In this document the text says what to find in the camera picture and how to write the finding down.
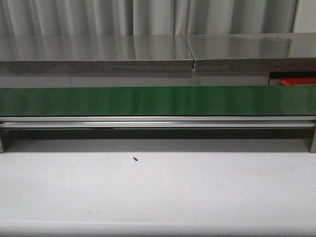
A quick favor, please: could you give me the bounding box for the grey pleated curtain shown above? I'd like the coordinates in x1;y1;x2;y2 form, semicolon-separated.
0;0;298;36

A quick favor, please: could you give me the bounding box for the left conveyor support leg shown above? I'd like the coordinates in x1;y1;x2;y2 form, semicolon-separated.
0;130;11;153

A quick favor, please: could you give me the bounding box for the red tray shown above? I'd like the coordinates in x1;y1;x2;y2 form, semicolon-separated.
280;77;316;86

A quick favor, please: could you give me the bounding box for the aluminium conveyor frame rail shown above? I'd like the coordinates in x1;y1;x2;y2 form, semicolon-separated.
0;116;316;129

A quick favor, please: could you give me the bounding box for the grey counter slab left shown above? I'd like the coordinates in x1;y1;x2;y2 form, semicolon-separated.
0;36;193;75

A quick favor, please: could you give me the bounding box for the right conveyor support leg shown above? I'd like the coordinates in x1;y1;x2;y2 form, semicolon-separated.
309;129;316;154

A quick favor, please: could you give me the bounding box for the grey counter slab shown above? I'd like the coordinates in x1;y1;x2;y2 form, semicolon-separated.
0;36;193;75
187;33;316;73

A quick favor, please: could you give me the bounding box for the conveyor support leg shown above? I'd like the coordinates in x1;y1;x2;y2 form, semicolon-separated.
309;129;316;154
0;130;11;153

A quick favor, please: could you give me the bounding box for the grey counter slab right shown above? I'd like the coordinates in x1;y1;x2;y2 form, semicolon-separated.
187;33;316;73

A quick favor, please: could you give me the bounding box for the green conveyor belt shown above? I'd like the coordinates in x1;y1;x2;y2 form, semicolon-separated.
0;86;316;117

